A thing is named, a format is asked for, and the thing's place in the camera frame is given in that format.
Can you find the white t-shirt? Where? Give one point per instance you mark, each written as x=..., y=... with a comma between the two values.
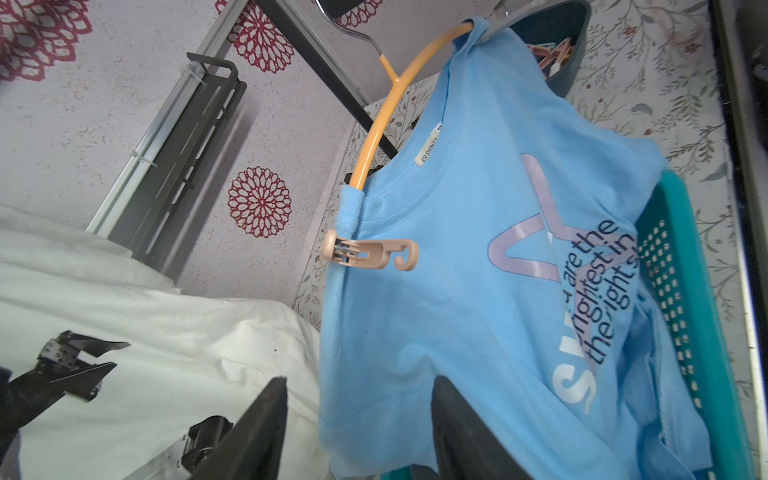
x=175, y=360

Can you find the teal perforated tray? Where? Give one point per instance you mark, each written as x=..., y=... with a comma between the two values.
x=674, y=268

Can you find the black wall shelf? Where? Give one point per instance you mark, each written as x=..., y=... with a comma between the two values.
x=139, y=209

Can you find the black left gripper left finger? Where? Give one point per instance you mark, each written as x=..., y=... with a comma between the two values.
x=252, y=448

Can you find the light blue t-shirt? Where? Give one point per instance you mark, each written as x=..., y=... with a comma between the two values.
x=527, y=295

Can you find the teal plastic clothespin bin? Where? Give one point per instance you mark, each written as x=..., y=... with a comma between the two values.
x=543, y=49

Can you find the black clothes rack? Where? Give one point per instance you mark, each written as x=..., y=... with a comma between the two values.
x=298, y=29

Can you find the peach beige clothespin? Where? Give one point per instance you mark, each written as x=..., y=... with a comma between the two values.
x=369, y=254

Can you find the white clothespin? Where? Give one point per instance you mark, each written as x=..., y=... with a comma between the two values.
x=501, y=18

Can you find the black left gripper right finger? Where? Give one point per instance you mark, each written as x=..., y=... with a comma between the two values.
x=465, y=447

